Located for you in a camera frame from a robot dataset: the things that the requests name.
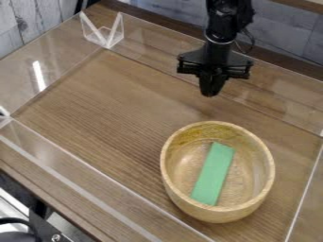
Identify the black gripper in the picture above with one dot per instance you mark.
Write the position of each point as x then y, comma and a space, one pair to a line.
214, 59

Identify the green rectangular block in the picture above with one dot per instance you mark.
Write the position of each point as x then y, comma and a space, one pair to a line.
212, 174

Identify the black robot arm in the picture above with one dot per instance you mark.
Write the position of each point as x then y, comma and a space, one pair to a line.
230, 14

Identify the oval wooden bowl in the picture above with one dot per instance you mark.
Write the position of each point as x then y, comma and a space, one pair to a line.
248, 179

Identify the clear acrylic enclosure walls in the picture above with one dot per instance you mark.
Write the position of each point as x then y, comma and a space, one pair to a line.
94, 99

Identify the black table clamp bracket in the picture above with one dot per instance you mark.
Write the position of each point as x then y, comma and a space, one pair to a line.
47, 232

